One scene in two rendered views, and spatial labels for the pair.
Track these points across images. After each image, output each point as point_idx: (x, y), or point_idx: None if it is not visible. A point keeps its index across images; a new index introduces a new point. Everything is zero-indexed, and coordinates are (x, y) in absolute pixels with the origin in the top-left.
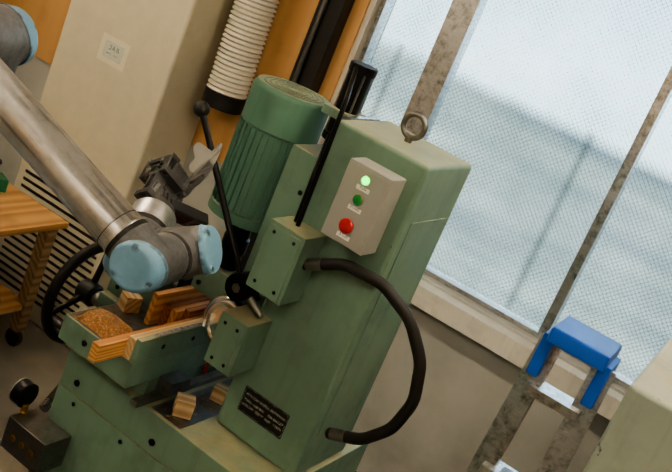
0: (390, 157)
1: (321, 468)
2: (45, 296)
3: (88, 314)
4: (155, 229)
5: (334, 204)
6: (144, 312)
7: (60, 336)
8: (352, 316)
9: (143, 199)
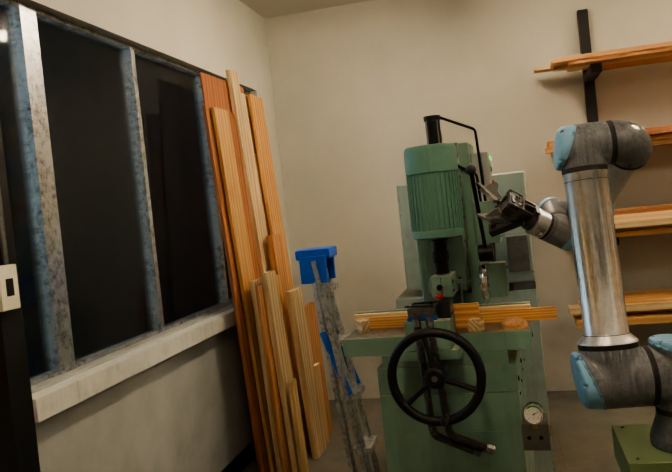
0: (471, 148)
1: None
2: (485, 372)
3: (522, 322)
4: (559, 212)
5: (490, 177)
6: (467, 329)
7: (532, 346)
8: None
9: (542, 210)
